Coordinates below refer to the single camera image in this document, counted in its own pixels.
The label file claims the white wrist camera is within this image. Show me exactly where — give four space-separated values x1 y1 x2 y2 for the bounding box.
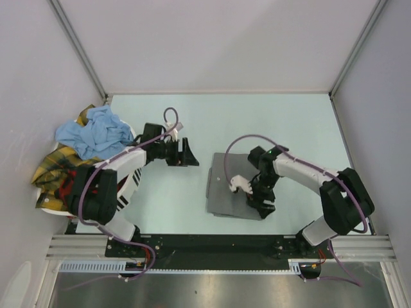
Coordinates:
164 121 184 142
229 175 253 194

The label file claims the white laundry basket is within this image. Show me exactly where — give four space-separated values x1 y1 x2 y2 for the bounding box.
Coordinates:
38 124 144 222

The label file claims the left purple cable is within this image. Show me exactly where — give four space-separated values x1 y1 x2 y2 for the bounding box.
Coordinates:
78 107 179 254

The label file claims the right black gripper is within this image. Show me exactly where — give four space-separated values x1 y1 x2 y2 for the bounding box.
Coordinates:
243 172 281 219

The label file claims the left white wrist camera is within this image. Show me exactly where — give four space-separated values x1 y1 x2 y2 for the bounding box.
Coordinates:
164 121 184 142

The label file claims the red black plaid shirt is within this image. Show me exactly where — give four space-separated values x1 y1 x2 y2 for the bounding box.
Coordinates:
58 169 126 206

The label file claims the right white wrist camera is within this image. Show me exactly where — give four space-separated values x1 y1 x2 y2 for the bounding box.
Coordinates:
229 175 253 194

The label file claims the right aluminium frame post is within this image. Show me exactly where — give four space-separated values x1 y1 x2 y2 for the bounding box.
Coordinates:
328 0 389 97

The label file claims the aluminium front rail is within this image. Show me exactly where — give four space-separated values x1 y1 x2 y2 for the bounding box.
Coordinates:
37 234 410 307

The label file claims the left aluminium frame post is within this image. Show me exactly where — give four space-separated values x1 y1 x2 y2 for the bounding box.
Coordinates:
48 0 108 102

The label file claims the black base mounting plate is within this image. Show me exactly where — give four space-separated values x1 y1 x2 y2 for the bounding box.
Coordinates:
105 233 335 278

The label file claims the light blue shirt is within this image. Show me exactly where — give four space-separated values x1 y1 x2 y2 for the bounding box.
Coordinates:
55 105 134 160

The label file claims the white slotted cable duct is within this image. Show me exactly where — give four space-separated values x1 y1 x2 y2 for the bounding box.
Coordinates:
58 261 301 275

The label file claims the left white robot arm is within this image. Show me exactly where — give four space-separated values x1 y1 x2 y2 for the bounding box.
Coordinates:
56 122 199 257

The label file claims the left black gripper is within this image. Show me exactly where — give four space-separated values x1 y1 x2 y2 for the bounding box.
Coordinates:
154 137 198 166

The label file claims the yellow plaid shirt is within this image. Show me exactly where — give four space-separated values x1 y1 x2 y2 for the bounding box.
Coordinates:
31 103 102 210

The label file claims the aluminium frame post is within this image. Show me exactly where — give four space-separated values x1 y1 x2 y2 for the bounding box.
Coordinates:
48 0 108 102
328 0 389 97

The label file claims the grey long sleeve shirt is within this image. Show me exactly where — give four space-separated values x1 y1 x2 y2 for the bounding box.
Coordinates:
205 152 277 222

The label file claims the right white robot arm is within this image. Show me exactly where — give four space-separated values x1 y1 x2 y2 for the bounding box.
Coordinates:
246 146 375 257

